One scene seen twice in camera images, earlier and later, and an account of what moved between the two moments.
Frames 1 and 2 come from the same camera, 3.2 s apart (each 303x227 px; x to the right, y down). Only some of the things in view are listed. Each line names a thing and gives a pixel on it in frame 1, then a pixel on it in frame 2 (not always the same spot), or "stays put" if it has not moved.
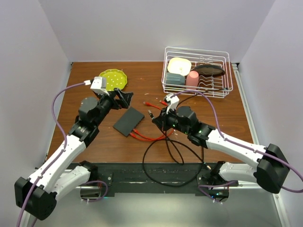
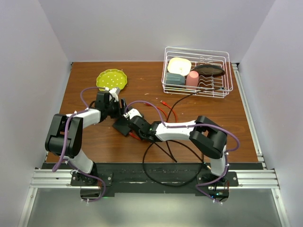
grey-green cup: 175,79 stays put
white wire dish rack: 192,71 stays put
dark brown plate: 209,70 stays put
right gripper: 161,121 -> 143,119
